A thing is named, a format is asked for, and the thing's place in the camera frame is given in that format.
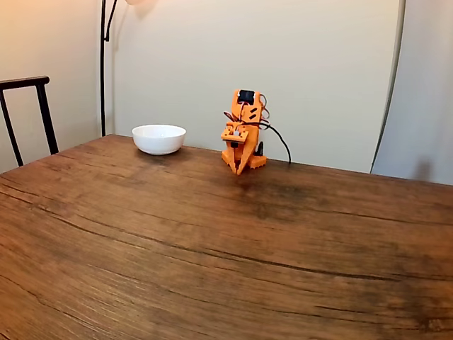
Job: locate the white bowl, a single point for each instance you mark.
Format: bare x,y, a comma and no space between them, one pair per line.
159,140

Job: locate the black table clamp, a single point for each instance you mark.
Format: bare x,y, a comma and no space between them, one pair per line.
261,148

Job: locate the orange framed gripper camera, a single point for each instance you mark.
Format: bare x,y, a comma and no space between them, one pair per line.
233,135

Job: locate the black floor lamp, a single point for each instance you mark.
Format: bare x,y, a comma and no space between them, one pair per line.
102,71

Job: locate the black chair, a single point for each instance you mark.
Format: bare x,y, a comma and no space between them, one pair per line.
43,106

